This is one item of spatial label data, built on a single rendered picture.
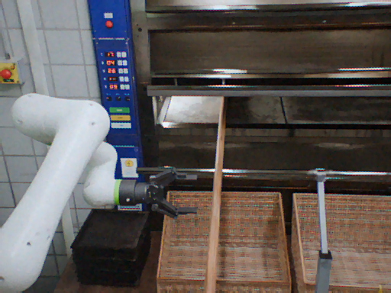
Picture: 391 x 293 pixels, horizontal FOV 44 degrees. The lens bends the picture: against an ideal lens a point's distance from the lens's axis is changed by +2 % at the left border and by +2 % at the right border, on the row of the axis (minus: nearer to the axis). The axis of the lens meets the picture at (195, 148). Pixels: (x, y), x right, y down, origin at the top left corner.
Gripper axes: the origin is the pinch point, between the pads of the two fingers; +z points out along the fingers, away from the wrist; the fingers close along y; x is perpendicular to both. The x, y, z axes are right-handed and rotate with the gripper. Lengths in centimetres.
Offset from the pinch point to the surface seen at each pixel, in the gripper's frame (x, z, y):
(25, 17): -53, -73, -50
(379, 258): -42, 82, 58
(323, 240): -2, 47, 20
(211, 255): 34.6, 7.9, -1.7
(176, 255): -38, -13, 59
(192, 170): -19.0, -2.4, 1.1
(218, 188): -0.5, 8.5, -2.3
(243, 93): -41, 17, -23
